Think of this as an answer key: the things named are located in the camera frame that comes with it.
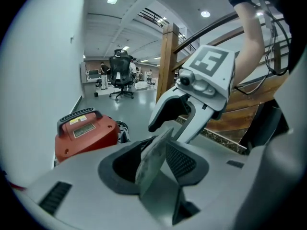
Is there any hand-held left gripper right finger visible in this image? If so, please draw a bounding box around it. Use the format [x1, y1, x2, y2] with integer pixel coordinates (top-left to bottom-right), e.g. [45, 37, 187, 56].
[165, 128, 307, 230]

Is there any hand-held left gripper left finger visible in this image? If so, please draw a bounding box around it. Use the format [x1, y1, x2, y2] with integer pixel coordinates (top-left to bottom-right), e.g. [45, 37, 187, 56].
[24, 138, 179, 230]

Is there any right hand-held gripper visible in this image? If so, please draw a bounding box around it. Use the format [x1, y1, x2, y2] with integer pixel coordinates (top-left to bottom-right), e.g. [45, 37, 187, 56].
[148, 44, 236, 144]

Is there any person's right forearm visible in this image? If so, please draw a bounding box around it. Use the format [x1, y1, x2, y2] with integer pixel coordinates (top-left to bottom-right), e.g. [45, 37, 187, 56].
[234, 1, 264, 86]

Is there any wooden stair railing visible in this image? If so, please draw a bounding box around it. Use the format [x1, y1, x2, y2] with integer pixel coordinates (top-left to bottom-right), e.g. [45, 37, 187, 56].
[155, 8, 292, 104]

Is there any dark wooden staircase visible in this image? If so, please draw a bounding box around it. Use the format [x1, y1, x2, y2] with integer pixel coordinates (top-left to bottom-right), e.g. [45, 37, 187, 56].
[176, 73, 291, 156]

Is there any red vacuum cleaner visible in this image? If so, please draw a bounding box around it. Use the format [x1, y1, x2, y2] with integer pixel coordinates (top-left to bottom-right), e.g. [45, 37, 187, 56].
[54, 107, 131, 164]

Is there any black mesh office chair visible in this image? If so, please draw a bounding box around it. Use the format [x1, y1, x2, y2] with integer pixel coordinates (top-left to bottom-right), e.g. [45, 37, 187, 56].
[108, 49, 135, 102]

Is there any grey desk cabinet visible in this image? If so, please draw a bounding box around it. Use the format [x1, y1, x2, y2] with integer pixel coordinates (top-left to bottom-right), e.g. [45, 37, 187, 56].
[80, 61, 96, 98]

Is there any black balcony railing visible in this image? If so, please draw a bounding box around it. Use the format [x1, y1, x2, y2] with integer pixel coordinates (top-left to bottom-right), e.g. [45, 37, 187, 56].
[138, 8, 196, 54]

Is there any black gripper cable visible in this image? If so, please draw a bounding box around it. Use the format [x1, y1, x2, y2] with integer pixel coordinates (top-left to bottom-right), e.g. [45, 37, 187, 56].
[234, 0, 292, 95]

